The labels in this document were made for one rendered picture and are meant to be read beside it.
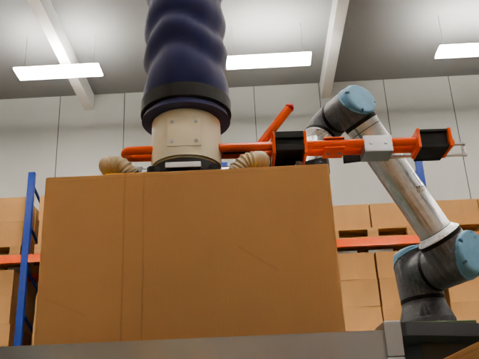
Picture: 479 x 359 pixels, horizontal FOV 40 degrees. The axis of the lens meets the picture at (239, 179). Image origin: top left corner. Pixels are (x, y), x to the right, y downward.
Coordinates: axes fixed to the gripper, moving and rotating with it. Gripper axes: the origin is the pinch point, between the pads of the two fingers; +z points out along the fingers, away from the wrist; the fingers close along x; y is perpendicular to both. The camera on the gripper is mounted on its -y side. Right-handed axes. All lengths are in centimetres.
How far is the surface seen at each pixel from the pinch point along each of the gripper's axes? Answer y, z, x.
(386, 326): -8, 35, -50
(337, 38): -145, -665, 476
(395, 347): -9, 36, -53
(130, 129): 181, -845, 437
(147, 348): 32, 35, -52
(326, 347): 3, 36, -53
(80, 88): 250, -775, 478
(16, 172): 367, -849, 372
